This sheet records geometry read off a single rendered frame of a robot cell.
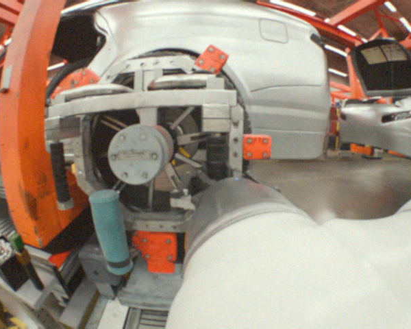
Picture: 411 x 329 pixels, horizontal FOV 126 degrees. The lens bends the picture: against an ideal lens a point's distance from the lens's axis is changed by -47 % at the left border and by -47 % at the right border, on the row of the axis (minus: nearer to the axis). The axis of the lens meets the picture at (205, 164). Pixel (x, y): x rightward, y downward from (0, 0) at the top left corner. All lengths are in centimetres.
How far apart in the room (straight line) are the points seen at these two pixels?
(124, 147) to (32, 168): 43
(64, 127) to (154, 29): 78
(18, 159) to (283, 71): 121
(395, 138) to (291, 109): 181
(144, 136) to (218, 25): 81
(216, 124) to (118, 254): 45
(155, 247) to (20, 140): 59
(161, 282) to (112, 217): 51
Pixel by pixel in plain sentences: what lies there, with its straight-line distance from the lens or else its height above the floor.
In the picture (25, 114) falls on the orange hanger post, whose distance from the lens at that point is 73.
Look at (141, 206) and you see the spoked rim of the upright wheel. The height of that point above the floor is 62.
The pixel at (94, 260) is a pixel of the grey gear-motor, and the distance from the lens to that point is 90.
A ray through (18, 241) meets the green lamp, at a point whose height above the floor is 65.
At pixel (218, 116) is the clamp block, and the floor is 93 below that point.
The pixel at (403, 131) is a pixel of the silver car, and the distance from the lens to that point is 261.
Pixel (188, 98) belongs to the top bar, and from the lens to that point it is 36.
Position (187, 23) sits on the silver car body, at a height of 146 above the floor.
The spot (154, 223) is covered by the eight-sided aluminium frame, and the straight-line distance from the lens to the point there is 64.
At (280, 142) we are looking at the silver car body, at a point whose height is 83.
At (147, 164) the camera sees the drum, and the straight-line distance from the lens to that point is 43.
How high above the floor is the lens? 91
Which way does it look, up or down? 12 degrees down
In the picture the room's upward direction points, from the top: straight up
